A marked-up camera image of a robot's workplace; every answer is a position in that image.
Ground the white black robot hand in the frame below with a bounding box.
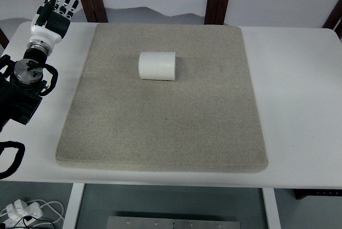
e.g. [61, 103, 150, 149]
[28, 0, 79, 49]

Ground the white cup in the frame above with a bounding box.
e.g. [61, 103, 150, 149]
[138, 52, 176, 81]

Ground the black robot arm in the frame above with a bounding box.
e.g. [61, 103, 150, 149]
[1, 0, 79, 127]

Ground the brown wood piece far left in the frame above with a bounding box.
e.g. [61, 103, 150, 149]
[0, 29, 10, 49]

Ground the beige fabric mat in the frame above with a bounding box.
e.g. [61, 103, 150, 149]
[56, 23, 268, 173]

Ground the white power strip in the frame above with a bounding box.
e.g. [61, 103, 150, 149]
[2, 200, 43, 228]

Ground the white left table leg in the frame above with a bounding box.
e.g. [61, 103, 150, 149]
[62, 183, 85, 229]

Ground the white table leg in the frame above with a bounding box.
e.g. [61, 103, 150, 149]
[262, 188, 281, 229]
[62, 183, 85, 229]

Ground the white right table leg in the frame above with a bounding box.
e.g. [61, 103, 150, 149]
[262, 188, 281, 229]

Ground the black sleeved cable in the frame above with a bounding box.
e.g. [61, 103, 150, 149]
[0, 140, 26, 180]

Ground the white cable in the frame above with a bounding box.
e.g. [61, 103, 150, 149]
[25, 199, 65, 226]

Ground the right brown wooden frame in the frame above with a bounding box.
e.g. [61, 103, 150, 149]
[322, 0, 342, 39]

